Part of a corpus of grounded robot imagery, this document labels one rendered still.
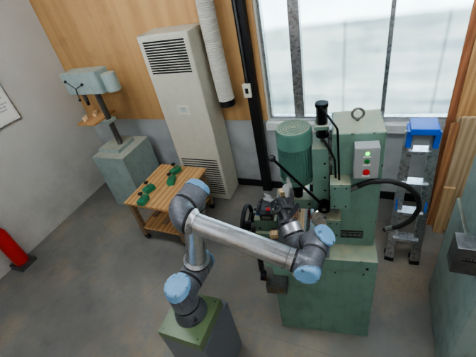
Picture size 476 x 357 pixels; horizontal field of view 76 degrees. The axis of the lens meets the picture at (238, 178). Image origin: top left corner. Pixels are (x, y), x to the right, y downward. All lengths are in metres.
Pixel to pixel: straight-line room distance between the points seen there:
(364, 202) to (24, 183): 3.41
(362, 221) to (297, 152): 0.52
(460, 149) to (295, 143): 1.56
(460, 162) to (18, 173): 4.07
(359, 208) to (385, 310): 1.11
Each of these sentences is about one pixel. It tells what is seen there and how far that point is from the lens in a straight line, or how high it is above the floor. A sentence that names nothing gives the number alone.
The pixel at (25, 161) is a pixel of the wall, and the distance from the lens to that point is 3.98.
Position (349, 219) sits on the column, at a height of 1.00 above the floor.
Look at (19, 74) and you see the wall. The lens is 4.00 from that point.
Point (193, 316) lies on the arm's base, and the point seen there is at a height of 0.68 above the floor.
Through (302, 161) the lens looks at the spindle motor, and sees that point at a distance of 1.53.
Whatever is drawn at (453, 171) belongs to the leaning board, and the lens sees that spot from 2.85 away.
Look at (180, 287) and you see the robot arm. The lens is 1.72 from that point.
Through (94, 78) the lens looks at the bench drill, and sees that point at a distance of 3.31.
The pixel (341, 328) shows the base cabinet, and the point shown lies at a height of 0.07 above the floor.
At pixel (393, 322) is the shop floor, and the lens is 2.57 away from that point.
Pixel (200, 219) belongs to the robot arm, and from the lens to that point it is 1.23.
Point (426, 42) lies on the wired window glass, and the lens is 2.78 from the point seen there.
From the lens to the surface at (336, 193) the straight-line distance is 1.49.
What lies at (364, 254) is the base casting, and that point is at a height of 0.80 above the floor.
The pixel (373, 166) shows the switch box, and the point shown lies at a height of 1.39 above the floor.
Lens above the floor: 2.22
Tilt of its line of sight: 36 degrees down
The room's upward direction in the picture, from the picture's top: 13 degrees counter-clockwise
